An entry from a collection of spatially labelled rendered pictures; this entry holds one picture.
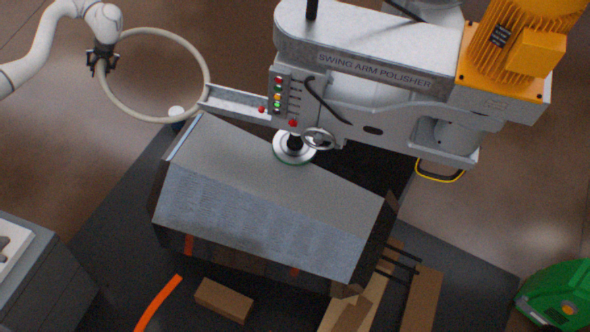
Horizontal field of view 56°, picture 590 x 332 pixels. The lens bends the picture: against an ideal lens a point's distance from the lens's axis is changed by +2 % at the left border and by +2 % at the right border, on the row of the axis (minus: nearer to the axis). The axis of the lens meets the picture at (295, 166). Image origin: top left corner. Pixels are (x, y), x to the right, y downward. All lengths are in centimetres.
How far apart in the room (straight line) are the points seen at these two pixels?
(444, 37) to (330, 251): 108
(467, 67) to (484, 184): 193
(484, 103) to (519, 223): 185
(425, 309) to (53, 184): 231
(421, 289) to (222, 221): 124
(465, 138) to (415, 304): 130
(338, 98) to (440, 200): 163
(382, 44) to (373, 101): 29
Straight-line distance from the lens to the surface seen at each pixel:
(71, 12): 238
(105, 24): 231
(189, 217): 268
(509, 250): 363
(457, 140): 221
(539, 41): 173
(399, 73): 192
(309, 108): 218
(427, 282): 327
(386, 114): 212
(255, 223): 257
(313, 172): 261
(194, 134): 272
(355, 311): 299
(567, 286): 311
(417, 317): 319
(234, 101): 254
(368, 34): 196
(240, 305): 304
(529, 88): 195
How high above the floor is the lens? 306
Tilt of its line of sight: 60 degrees down
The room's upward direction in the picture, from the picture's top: 8 degrees clockwise
